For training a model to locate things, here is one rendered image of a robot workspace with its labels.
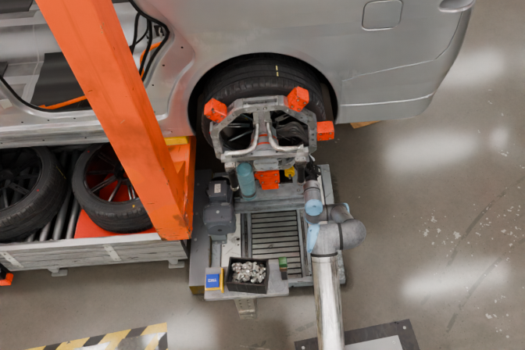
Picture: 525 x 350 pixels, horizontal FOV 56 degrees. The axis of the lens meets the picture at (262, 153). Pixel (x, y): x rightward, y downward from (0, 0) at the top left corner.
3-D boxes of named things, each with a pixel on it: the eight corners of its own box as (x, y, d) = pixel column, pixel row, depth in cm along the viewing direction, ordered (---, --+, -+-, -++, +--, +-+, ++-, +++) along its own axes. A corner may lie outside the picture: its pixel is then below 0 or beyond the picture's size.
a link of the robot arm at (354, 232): (370, 223, 205) (346, 198, 272) (340, 226, 205) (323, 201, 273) (372, 251, 206) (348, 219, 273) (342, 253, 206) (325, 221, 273)
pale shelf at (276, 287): (287, 264, 261) (286, 262, 259) (289, 295, 251) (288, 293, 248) (205, 269, 263) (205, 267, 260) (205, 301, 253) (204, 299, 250)
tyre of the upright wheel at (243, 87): (346, 88, 274) (253, 30, 239) (352, 120, 259) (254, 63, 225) (269, 147, 313) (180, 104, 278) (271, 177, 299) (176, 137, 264)
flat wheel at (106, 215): (174, 135, 340) (166, 112, 321) (198, 213, 301) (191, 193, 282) (79, 166, 331) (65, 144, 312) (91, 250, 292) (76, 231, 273)
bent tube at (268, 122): (300, 121, 246) (299, 107, 238) (303, 152, 235) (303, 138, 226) (265, 124, 247) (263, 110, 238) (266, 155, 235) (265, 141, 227)
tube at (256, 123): (260, 124, 247) (258, 110, 239) (262, 155, 235) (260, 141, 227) (225, 127, 248) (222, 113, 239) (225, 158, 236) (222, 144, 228)
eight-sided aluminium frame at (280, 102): (315, 158, 281) (316, 91, 238) (316, 167, 277) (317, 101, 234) (220, 165, 284) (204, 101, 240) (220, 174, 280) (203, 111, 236)
